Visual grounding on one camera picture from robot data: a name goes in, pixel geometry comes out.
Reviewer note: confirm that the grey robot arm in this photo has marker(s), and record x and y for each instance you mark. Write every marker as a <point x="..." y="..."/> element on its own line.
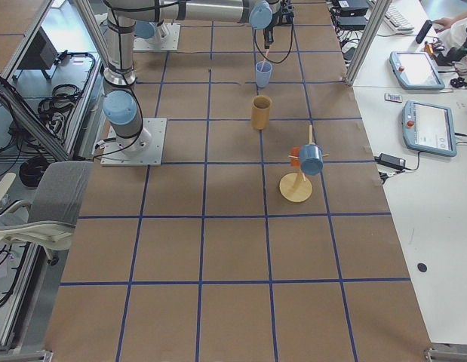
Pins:
<point x="205" y="91"/>
<point x="153" y="33"/>

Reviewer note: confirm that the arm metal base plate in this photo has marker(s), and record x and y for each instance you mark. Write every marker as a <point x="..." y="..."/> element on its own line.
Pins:
<point x="147" y="150"/>
<point x="171" y="44"/>

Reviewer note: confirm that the lower teach pendant tablet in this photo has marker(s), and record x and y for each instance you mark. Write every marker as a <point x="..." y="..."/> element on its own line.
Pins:
<point x="428" y="128"/>

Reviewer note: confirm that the light blue plastic cup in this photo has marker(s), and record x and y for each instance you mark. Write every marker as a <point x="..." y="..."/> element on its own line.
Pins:
<point x="263" y="71"/>

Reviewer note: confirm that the black round desk cap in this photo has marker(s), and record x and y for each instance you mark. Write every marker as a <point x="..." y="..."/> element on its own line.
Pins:
<point x="422" y="267"/>

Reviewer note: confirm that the blue mug on tree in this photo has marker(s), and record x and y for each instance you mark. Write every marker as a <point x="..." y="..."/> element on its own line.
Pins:
<point x="311" y="159"/>

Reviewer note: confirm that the orange red mug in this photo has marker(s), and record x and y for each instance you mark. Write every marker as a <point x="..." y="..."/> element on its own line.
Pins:
<point x="295" y="157"/>

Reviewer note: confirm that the grey office chair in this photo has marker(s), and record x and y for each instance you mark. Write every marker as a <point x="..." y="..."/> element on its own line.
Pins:
<point x="48" y="220"/>

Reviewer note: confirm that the white keyboard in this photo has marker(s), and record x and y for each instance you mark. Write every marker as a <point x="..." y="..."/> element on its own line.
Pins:
<point x="396" y="21"/>

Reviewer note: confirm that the small white label card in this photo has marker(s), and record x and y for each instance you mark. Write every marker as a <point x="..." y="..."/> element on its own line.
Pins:
<point x="395" y="98"/>

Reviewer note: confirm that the aluminium frame post right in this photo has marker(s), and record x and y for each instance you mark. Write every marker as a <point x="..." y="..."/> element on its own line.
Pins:
<point x="370" y="31"/>

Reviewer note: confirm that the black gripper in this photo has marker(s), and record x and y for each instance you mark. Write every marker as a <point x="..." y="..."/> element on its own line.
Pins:
<point x="268" y="36"/>

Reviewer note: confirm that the person hand at desk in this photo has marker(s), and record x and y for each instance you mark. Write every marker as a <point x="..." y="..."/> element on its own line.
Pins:
<point x="442" y="24"/>

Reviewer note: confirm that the black power brick on desk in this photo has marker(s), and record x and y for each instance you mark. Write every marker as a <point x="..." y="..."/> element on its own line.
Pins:
<point x="391" y="161"/>

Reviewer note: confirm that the upper teach pendant tablet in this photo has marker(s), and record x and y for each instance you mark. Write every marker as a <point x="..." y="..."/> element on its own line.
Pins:
<point x="415" y="71"/>

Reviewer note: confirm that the aluminium frame rail left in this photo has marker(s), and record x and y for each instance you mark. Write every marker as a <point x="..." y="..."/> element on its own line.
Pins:
<point x="24" y="115"/>

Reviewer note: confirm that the bamboo chopstick holder cup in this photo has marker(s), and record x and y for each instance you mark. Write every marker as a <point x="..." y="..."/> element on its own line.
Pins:
<point x="260" y="112"/>

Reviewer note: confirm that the teach pendant tablet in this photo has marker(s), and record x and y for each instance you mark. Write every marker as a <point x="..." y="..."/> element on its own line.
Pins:
<point x="415" y="71"/>
<point x="428" y="128"/>

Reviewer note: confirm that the black monitor on floor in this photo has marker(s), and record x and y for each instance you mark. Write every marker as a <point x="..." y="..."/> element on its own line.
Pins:
<point x="40" y="55"/>

